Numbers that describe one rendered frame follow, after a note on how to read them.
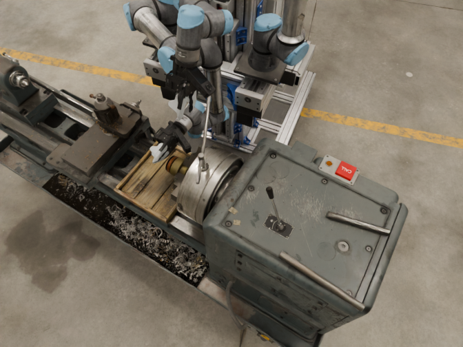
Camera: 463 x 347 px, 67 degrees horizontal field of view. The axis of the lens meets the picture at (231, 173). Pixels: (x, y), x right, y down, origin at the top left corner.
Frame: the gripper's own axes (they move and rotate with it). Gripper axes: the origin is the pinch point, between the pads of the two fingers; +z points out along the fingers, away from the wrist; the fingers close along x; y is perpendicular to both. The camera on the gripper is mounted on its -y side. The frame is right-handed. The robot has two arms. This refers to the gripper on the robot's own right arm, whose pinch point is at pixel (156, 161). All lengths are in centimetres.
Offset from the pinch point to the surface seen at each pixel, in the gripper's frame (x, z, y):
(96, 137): -12.6, -1.1, 39.8
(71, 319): -109, 74, 33
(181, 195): 7.0, 10.1, -21.1
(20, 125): -23, 10, 87
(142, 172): -21.0, -0.4, 13.0
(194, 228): -23.0, 9.7, -23.8
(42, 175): -56, 20, 81
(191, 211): 2.9, 12.0, -26.3
